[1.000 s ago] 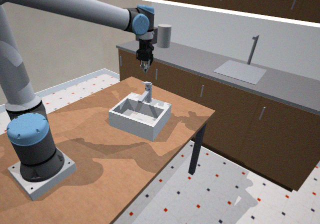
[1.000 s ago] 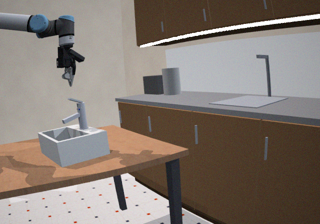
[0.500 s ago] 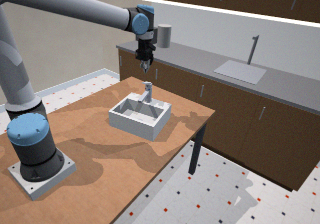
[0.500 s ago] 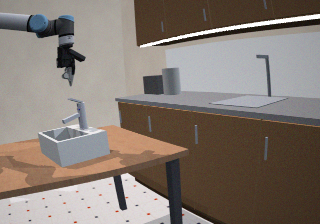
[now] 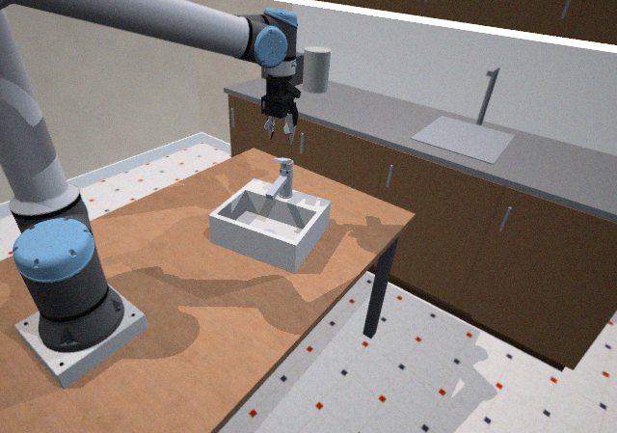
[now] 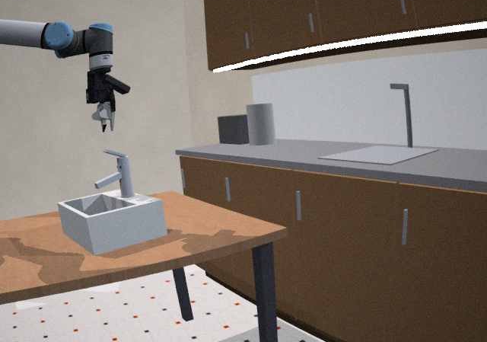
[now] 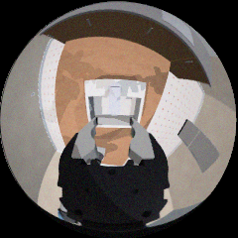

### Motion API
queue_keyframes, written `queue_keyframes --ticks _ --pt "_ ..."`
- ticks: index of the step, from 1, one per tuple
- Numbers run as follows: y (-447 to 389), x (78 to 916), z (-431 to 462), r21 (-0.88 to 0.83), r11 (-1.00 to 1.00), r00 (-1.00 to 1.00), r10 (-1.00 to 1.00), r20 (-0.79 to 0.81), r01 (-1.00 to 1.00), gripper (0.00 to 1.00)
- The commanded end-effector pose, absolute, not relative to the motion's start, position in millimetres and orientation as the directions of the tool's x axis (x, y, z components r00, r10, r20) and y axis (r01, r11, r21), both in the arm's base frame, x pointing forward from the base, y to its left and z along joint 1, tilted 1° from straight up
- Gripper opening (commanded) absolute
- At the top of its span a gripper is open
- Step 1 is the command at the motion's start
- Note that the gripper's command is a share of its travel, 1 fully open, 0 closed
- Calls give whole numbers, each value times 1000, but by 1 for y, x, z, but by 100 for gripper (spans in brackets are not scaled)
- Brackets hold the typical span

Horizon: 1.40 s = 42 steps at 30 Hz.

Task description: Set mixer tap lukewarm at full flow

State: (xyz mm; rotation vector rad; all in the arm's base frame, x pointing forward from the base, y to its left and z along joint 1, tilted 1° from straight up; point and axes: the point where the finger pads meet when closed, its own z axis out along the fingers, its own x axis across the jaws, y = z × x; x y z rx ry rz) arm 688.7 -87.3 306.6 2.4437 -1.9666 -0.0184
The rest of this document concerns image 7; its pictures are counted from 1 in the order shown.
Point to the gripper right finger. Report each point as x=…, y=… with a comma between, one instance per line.
x=145, y=151

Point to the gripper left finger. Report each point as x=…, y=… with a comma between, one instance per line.
x=80, y=150

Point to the grey mixer tap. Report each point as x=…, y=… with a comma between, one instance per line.
x=114, y=98

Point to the grey square sink basin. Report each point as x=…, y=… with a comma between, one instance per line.
x=97, y=105

